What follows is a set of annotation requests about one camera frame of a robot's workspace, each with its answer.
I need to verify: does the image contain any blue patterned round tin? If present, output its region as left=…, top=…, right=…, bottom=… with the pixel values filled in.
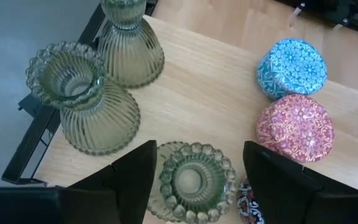
left=255, top=37, right=328, bottom=101

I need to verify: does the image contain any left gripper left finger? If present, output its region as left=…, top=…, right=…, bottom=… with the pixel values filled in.
left=0, top=139, right=158, bottom=224

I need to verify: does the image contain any wooden shelf black metal frame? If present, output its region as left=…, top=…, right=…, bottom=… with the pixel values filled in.
left=1, top=0, right=358, bottom=224

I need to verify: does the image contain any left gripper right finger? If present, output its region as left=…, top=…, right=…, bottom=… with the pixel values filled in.
left=242, top=140, right=358, bottom=224

